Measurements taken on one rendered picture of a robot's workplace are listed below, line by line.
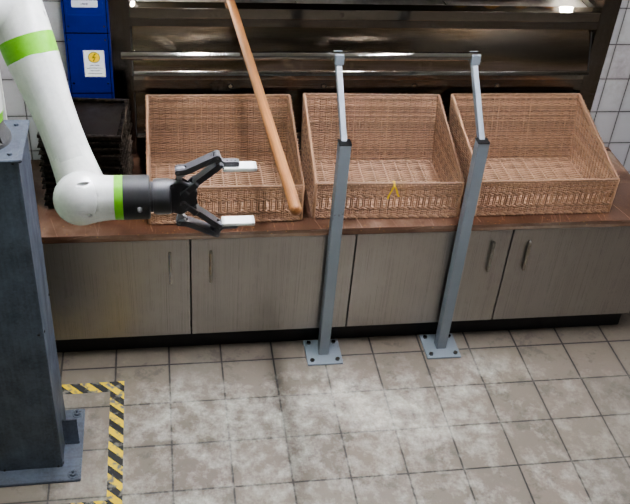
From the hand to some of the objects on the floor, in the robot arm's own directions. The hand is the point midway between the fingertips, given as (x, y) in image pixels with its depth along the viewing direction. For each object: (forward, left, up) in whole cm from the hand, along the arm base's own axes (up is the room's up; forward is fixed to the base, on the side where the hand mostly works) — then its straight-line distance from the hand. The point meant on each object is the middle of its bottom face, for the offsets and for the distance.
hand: (250, 193), depth 187 cm
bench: (+52, +126, -138) cm, 194 cm away
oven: (+55, +249, -138) cm, 290 cm away
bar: (+34, +104, -138) cm, 177 cm away
